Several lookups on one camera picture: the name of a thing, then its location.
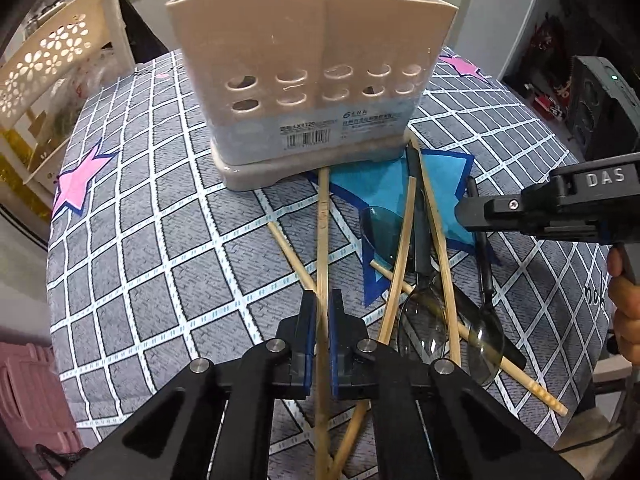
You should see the plain bamboo chopstick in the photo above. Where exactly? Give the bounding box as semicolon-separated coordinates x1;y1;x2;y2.
314;167;330;479

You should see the black handled spoon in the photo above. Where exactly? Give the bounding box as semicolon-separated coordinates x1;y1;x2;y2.
397;273;527;384

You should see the dark translucent spoon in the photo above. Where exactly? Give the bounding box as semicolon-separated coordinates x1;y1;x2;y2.
359;146;435;284

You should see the small black spoon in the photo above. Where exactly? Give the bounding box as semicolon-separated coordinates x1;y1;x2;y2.
466;232;504;386

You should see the chopstick with blue end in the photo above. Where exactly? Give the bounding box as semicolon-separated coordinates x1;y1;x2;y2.
370;260;568;416

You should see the person's right hand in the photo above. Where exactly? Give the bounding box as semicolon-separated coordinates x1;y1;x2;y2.
608;247;640;366

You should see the grey checkered tablecloth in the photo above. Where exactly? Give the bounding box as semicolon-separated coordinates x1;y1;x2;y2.
47;49;613;479

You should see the pink plastic stool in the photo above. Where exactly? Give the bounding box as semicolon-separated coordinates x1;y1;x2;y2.
1;342;82;479

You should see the beige plastic utensil holder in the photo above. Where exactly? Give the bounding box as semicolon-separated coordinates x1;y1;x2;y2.
166;0;457;191

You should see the beige flower-cutout storage rack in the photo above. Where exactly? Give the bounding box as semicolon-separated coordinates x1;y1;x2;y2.
0;0;137;196

